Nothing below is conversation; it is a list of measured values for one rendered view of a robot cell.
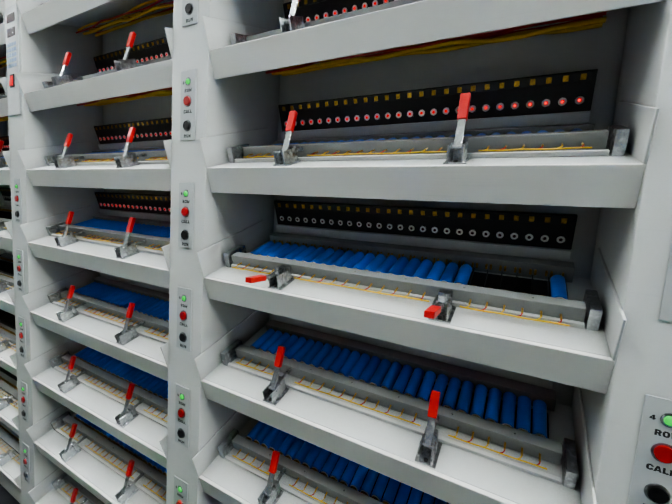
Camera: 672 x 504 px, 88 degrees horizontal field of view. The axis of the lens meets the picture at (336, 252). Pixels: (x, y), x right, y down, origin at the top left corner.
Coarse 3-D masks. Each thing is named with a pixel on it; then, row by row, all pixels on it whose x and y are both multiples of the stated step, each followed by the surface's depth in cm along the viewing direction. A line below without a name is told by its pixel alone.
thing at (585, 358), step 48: (240, 240) 71; (384, 240) 65; (432, 240) 60; (240, 288) 60; (288, 288) 57; (336, 288) 55; (576, 288) 49; (384, 336) 49; (432, 336) 45; (480, 336) 42; (528, 336) 40; (576, 336) 39; (576, 384) 38
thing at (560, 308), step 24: (240, 264) 66; (264, 264) 63; (288, 264) 60; (312, 264) 59; (384, 288) 52; (408, 288) 50; (432, 288) 48; (456, 288) 47; (480, 288) 46; (528, 312) 43; (552, 312) 42; (576, 312) 41
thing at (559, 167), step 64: (320, 128) 70; (384, 128) 63; (448, 128) 58; (512, 128) 52; (576, 128) 48; (640, 128) 36; (256, 192) 58; (320, 192) 52; (384, 192) 47; (448, 192) 43; (512, 192) 40; (576, 192) 37
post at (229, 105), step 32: (224, 0) 61; (256, 0) 68; (192, 32) 61; (192, 64) 61; (224, 96) 64; (256, 96) 71; (224, 128) 64; (256, 128) 72; (192, 160) 63; (224, 224) 67; (192, 256) 65; (192, 288) 65; (192, 320) 66; (224, 320) 70; (192, 352) 66; (192, 384) 67; (192, 416) 67; (224, 416) 73; (192, 448) 68; (192, 480) 69
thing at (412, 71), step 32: (288, 0) 74; (128, 32) 101; (160, 32) 94; (576, 32) 51; (608, 32) 50; (384, 64) 65; (416, 64) 63; (448, 64) 60; (480, 64) 58; (512, 64) 55; (544, 64) 53; (576, 64) 52; (608, 64) 50; (128, 96) 103; (288, 96) 76; (320, 96) 72; (352, 96) 69; (608, 96) 50; (128, 192) 106; (160, 192) 99; (576, 224) 53; (576, 256) 53
